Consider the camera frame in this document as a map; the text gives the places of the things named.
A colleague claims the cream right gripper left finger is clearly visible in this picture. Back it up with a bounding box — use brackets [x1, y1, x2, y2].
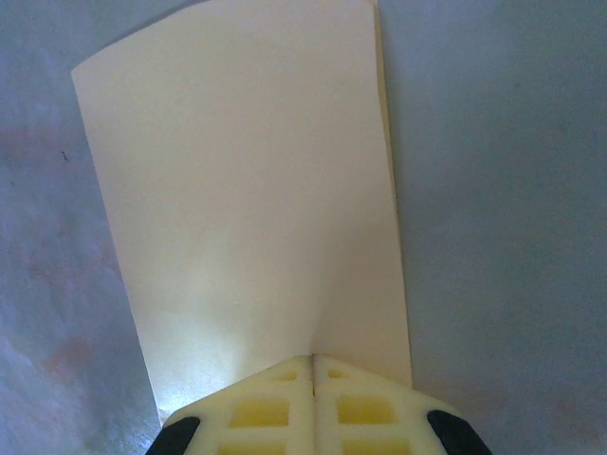
[150, 354, 315, 455]

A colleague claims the yellow cloth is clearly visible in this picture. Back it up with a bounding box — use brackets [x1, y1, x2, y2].
[70, 0, 413, 418]

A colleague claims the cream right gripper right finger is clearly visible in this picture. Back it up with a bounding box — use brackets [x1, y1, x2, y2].
[312, 354, 485, 455]

